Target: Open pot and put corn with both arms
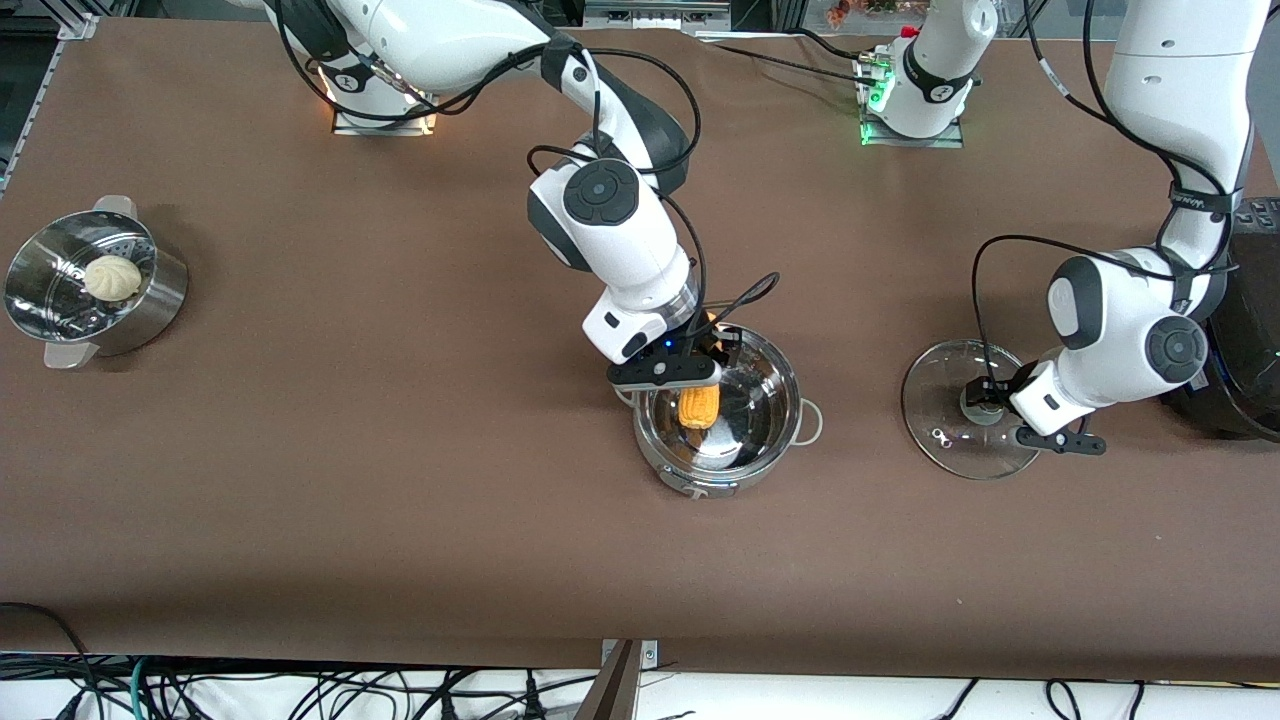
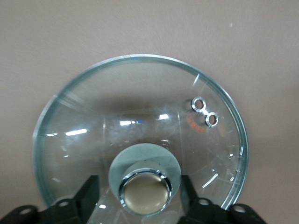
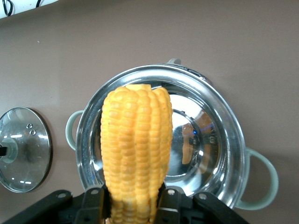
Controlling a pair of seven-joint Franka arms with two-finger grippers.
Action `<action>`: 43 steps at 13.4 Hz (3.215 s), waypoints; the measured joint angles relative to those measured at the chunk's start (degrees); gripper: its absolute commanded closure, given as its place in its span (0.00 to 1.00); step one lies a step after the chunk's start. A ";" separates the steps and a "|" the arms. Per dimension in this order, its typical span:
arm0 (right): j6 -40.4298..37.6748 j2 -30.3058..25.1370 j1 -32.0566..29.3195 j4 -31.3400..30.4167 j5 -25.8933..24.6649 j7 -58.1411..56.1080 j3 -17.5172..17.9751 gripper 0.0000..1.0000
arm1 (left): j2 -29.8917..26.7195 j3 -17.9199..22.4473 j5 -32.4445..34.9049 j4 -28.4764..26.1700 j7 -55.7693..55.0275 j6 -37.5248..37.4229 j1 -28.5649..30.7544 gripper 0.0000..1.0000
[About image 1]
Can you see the glass pot lid with knob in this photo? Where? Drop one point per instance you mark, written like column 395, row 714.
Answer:
column 950, row 430

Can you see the yellow corn cob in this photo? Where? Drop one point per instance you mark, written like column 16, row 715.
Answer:
column 700, row 408

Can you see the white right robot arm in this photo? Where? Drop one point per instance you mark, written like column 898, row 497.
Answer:
column 620, row 240

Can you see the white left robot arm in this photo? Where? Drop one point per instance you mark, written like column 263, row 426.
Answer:
column 1130, row 320

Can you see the steel steamer pot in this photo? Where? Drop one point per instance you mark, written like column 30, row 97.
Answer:
column 160, row 290

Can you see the black rice cooker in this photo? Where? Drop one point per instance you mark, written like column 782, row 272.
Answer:
column 1250, row 350

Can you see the brown table cover sheet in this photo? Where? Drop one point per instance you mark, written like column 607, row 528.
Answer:
column 400, row 350

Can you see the grey power strip box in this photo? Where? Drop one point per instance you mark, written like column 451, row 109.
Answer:
column 655, row 14

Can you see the white steamed bun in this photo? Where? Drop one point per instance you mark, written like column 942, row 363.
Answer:
column 112, row 278

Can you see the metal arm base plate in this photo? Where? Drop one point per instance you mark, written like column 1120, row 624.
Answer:
column 955, row 140
column 345, row 122

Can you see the metal table edge bracket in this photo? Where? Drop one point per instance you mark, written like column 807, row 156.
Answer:
column 615, row 690

